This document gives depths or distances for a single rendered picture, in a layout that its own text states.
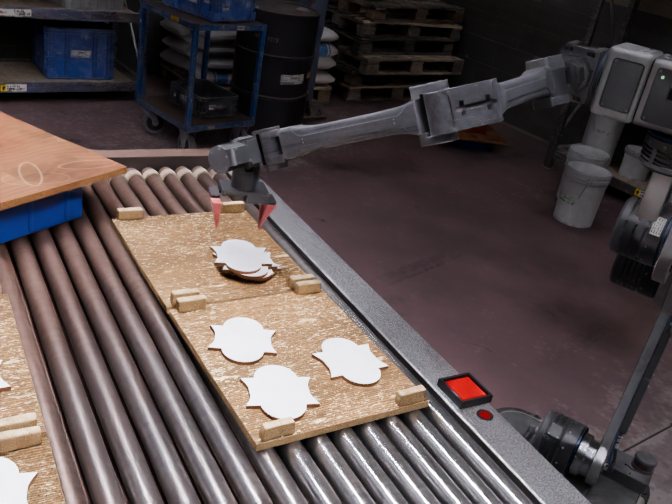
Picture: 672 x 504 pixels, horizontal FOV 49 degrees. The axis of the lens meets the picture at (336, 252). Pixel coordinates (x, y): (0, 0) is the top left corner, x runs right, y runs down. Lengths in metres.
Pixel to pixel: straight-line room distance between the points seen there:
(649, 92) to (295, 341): 0.93
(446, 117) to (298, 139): 0.32
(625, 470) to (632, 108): 1.22
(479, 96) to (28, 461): 0.92
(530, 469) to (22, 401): 0.84
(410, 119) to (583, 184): 3.70
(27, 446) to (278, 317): 0.57
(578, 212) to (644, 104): 3.33
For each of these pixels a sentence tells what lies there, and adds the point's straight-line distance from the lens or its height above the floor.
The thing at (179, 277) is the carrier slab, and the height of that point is 0.94.
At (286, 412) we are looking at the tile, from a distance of 1.27.
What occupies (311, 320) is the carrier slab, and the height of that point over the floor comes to 0.94.
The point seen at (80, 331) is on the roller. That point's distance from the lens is 1.47.
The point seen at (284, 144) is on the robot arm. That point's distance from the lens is 1.51.
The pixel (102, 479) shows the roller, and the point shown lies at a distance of 1.17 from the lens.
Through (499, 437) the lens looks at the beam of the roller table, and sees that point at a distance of 1.40.
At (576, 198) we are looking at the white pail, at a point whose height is 0.19.
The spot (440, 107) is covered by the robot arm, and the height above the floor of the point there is 1.42.
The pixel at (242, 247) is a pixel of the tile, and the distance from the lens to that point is 1.70.
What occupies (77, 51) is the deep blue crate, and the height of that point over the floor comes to 0.34.
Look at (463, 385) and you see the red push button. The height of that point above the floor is 0.93.
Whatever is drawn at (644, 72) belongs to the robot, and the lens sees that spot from 1.78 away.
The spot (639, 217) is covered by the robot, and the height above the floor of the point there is 1.18.
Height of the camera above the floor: 1.74
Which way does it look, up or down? 26 degrees down
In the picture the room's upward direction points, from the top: 11 degrees clockwise
